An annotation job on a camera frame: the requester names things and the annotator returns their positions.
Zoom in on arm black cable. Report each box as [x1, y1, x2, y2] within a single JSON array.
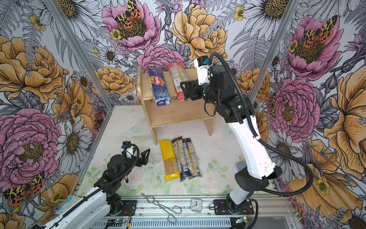
[[208, 52, 315, 197], [61, 140, 143, 212]]

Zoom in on grey handled tool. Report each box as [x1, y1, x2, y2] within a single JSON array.
[[236, 161, 247, 171]]

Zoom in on small white clock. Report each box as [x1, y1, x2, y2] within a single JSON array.
[[190, 198, 203, 213]]

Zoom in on yellow Pastatime spaghetti bag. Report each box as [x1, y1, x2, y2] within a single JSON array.
[[159, 139, 180, 180]]

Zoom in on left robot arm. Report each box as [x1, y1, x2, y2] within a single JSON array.
[[32, 144, 150, 229]]

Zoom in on red spaghetti bag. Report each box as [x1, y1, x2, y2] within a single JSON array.
[[167, 63, 189, 101]]

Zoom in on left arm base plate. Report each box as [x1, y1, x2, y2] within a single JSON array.
[[107, 200, 137, 217]]

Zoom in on wooden two-tier shelf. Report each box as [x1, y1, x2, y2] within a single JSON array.
[[136, 66, 215, 145]]

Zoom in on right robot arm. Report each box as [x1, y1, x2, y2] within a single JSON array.
[[181, 65, 282, 214]]

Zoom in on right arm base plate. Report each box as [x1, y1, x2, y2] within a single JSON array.
[[213, 199, 254, 215]]

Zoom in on metal tongs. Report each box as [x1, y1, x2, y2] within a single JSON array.
[[141, 193, 182, 225]]

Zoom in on clear spaghetti bag blue end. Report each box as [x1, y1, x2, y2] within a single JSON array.
[[183, 138, 202, 177]]

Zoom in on blue Barilla spaghetti box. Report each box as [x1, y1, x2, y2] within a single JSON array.
[[148, 67, 171, 107]]

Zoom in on aluminium front rail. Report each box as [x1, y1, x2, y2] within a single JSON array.
[[48, 195, 301, 229]]

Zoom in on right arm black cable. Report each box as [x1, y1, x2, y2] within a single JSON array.
[[208, 52, 315, 197]]

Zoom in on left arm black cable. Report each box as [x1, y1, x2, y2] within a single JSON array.
[[61, 140, 143, 212]]

